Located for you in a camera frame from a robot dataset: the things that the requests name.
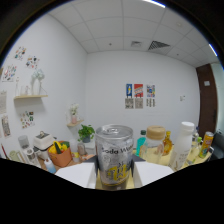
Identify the soda water can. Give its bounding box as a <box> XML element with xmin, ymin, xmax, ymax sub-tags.
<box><xmin>94</xmin><ymin>124</ymin><xmax>134</xmax><ymax>187</ymax></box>

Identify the small yellow jar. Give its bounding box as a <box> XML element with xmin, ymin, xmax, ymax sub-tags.
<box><xmin>72</xmin><ymin>152</ymin><xmax>82</xmax><ymax>164</ymax></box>

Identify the orange basket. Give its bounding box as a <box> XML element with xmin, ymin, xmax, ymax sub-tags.
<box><xmin>47</xmin><ymin>140</ymin><xmax>73</xmax><ymax>168</ymax></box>

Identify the clear glass jar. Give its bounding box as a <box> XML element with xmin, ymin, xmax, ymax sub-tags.
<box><xmin>77</xmin><ymin>142</ymin><xmax>88</xmax><ymax>156</ymax></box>

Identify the small white and blue bottle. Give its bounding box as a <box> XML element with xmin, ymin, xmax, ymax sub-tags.
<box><xmin>44</xmin><ymin>157</ymin><xmax>58</xmax><ymax>175</ymax></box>

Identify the teal liquid bottle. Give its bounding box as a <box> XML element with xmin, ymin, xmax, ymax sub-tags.
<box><xmin>135</xmin><ymin>129</ymin><xmax>148</xmax><ymax>157</ymax></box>

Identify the amber honey bottle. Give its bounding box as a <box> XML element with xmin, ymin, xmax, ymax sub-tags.
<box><xmin>162</xmin><ymin>130</ymin><xmax>174</xmax><ymax>157</ymax></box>

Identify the large white bottle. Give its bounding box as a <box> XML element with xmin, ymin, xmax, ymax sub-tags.
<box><xmin>168</xmin><ymin>121</ymin><xmax>195</xmax><ymax>172</ymax></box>

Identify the green potted plant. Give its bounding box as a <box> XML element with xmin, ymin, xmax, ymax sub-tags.
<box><xmin>77</xmin><ymin>124</ymin><xmax>96</xmax><ymax>144</ymax></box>

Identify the white table appliance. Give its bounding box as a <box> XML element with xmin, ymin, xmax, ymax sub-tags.
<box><xmin>32</xmin><ymin>130</ymin><xmax>56</xmax><ymax>152</ymax></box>

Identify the clear bottle with green cap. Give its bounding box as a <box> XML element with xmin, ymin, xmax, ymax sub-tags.
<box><xmin>187</xmin><ymin>136</ymin><xmax>204</xmax><ymax>165</ymax></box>

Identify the pink vase with flowers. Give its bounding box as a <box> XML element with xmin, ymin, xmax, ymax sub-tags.
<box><xmin>68</xmin><ymin>103</ymin><xmax>81</xmax><ymax>125</ymax></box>

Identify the grey translucent jug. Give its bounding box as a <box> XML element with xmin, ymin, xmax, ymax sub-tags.
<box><xmin>18</xmin><ymin>134</ymin><xmax>30</xmax><ymax>150</ymax></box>

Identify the yellow printed can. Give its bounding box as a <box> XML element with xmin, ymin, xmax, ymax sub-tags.
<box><xmin>198</xmin><ymin>131</ymin><xmax>215</xmax><ymax>159</ymax></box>

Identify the black chair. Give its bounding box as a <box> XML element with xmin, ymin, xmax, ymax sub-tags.
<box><xmin>208</xmin><ymin>128</ymin><xmax>224</xmax><ymax>161</ymax></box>

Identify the colourful sticker sheet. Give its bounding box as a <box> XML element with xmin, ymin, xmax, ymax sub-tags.
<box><xmin>19</xmin><ymin>110</ymin><xmax>35</xmax><ymax>129</ymax></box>

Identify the brown door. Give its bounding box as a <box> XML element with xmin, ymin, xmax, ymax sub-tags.
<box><xmin>195</xmin><ymin>63</ymin><xmax>218</xmax><ymax>139</ymax></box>

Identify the clear glass ornament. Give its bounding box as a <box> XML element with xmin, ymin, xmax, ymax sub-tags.
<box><xmin>20</xmin><ymin>85</ymin><xmax>31</xmax><ymax>97</ymax></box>

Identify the white flower ornament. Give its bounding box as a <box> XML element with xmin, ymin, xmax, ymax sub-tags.
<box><xmin>30</xmin><ymin>68</ymin><xmax>46</xmax><ymax>96</ymax></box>

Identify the ceiling air vent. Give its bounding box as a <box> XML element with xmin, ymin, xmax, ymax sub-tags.
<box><xmin>147</xmin><ymin>40</ymin><xmax>171</xmax><ymax>51</ymax></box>

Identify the small ceiling vent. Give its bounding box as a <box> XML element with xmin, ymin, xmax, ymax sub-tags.
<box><xmin>130</xmin><ymin>40</ymin><xmax>143</xmax><ymax>48</ymax></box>

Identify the small wooden wall shelf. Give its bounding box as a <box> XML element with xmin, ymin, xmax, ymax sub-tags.
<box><xmin>65</xmin><ymin>119</ymin><xmax>85</xmax><ymax>128</ymax></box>

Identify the striped small wall poster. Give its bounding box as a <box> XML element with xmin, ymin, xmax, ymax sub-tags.
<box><xmin>146</xmin><ymin>97</ymin><xmax>156</xmax><ymax>108</ymax></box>

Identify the grey patterned wall poster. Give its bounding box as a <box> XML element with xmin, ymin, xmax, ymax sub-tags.
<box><xmin>124</xmin><ymin>98</ymin><xmax>134</xmax><ymax>109</ymax></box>
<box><xmin>134</xmin><ymin>97</ymin><xmax>144</xmax><ymax>109</ymax></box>

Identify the multicolour wall poster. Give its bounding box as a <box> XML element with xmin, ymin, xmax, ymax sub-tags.
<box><xmin>146</xmin><ymin>83</ymin><xmax>156</xmax><ymax>98</ymax></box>

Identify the red wall poster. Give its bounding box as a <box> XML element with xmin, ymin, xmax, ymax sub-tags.
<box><xmin>133</xmin><ymin>83</ymin><xmax>144</xmax><ymax>98</ymax></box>

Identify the blue wall poster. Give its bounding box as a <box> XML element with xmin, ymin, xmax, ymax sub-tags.
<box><xmin>125</xmin><ymin>83</ymin><xmax>133</xmax><ymax>98</ymax></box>

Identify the pale wall picture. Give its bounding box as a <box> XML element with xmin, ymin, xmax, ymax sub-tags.
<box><xmin>0</xmin><ymin>90</ymin><xmax>8</xmax><ymax>115</ymax></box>
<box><xmin>0</xmin><ymin>114</ymin><xmax>12</xmax><ymax>138</ymax></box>

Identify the colourful wall picture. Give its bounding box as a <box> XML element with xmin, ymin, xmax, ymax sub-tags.
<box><xmin>13</xmin><ymin>45</ymin><xmax>28</xmax><ymax>61</ymax></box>
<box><xmin>1</xmin><ymin>63</ymin><xmax>18</xmax><ymax>83</ymax></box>
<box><xmin>25</xmin><ymin>54</ymin><xmax>41</xmax><ymax>70</ymax></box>

